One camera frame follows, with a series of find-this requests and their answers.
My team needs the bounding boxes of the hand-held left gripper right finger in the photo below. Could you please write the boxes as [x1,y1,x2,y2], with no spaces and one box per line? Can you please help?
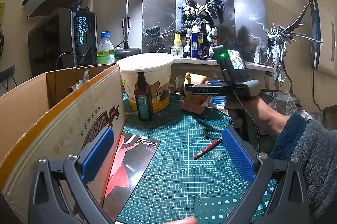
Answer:
[222,126,308,224]

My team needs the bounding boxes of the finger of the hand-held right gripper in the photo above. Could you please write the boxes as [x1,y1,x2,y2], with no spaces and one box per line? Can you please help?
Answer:
[184,83,227,96]

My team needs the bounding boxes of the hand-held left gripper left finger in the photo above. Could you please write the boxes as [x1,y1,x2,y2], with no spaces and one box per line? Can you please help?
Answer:
[28,127,116,224]

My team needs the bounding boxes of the cardboard box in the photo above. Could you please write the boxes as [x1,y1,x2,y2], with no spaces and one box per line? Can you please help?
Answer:
[0,63,127,214]

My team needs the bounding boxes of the person's right hand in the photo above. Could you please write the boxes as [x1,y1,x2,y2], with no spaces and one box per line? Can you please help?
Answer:
[225,96,293,138]

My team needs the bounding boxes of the person's left hand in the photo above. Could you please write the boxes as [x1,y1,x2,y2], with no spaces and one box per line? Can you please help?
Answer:
[162,217,198,224]

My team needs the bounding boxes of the blue white paper sheets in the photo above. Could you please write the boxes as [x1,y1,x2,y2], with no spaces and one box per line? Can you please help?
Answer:
[209,96,227,109]

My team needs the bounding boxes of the white shelf board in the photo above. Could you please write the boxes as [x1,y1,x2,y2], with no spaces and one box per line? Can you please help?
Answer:
[174,57,275,73]

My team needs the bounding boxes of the red black booklet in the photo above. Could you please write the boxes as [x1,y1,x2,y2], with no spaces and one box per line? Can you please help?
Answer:
[104,131,162,223]

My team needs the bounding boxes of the blue yellow spray can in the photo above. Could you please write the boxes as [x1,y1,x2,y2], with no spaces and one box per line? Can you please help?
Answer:
[190,32,204,59]

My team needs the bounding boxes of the winged silver robot model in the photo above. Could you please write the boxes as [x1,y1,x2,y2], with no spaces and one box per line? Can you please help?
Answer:
[266,1,324,86]

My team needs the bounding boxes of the yellow cap bottle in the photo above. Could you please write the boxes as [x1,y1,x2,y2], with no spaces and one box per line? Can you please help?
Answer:
[170,33,183,58]

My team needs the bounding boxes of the black display base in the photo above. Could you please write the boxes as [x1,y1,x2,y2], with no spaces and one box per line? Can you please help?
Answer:
[263,91,301,106]

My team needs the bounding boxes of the paper bucket with dog print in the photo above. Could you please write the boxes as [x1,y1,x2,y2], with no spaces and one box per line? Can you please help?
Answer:
[116,53,175,112]

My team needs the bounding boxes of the black gooseneck holder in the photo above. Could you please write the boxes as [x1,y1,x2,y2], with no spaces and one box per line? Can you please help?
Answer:
[288,74,296,98]

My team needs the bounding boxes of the green cutting mat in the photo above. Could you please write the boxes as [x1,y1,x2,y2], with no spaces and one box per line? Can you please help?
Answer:
[113,98,279,224]

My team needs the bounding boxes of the dark spray bottle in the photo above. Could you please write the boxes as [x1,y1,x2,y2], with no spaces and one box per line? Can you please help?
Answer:
[134,71,154,122]

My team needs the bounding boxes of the white blue robot model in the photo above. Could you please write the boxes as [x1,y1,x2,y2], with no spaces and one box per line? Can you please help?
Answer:
[178,0,225,59]

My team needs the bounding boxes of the clear plastic bags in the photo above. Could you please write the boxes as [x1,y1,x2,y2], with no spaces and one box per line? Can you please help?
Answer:
[284,90,312,120]

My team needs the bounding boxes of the crumpled plastic wrap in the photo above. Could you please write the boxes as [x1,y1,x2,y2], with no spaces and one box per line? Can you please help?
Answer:
[70,70,91,90]

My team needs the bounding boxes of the stormy backdrop poster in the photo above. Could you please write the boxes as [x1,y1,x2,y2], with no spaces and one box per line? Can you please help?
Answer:
[141,0,265,56]

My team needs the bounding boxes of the olive towel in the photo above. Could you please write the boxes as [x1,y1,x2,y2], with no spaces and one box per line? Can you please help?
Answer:
[322,105,337,130]

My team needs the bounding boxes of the green drink bottle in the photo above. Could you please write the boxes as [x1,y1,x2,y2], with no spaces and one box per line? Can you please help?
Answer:
[97,31,116,64]

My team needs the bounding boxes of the black desk lamp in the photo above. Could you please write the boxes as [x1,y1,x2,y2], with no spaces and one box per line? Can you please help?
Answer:
[116,0,158,59]

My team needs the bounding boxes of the black power strip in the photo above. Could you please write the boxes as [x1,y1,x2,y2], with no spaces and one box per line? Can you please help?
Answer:
[0,66,15,82]

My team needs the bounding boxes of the black computer tower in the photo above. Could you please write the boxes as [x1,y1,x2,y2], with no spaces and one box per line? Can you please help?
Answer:
[28,8,98,77]

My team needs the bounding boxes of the red handled hobby tool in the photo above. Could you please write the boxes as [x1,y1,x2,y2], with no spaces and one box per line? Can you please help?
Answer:
[193,138,223,160]

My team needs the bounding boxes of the black wall cable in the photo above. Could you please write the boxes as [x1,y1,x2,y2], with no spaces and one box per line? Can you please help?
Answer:
[312,67,325,112]

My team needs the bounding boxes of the white wall appliance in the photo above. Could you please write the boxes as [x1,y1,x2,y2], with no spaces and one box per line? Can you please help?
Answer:
[309,0,323,68]

